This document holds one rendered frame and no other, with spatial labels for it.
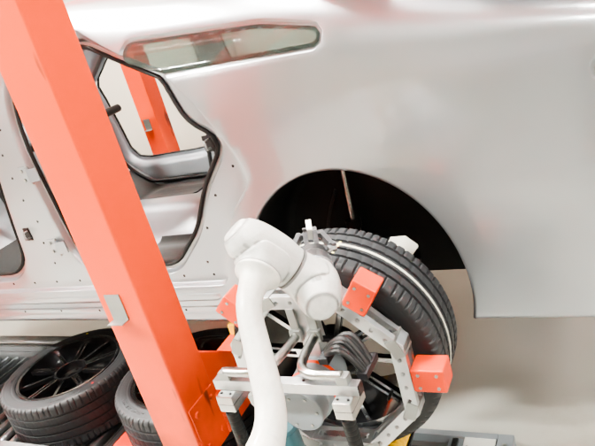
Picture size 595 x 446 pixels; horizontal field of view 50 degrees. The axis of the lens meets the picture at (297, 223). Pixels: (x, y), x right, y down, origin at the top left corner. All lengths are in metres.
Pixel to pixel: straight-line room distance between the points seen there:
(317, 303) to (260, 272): 0.14
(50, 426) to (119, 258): 1.37
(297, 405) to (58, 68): 1.09
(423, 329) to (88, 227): 0.98
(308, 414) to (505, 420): 1.32
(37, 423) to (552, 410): 2.20
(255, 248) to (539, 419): 1.83
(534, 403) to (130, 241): 1.85
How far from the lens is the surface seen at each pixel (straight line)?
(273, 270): 1.34
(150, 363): 2.09
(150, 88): 5.20
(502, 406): 2.99
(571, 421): 2.90
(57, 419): 3.10
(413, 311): 1.76
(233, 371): 1.73
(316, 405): 1.74
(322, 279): 1.39
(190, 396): 2.16
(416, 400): 1.82
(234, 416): 1.79
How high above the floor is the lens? 1.90
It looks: 21 degrees down
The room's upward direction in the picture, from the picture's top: 16 degrees counter-clockwise
